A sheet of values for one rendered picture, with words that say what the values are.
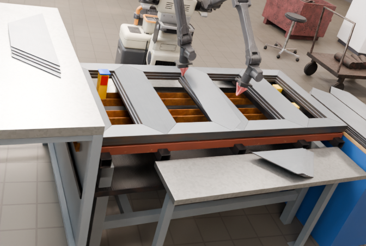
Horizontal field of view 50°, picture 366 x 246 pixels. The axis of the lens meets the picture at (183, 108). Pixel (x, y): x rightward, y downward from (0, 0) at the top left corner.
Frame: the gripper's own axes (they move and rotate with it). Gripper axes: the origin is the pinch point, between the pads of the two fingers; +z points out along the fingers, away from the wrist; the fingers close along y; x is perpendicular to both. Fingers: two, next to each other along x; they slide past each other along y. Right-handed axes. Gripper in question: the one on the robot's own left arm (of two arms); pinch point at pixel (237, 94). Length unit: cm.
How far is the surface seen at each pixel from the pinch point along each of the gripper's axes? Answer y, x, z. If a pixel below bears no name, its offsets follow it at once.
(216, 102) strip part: -18.2, -7.9, 5.0
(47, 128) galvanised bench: -120, -55, 11
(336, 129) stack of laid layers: 52, -37, -8
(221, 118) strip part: -23.4, -24.8, 6.4
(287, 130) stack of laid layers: 14.1, -36.6, -0.5
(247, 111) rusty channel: 20.9, 5.9, 12.1
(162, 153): -59, -40, 24
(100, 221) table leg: -71, -35, 75
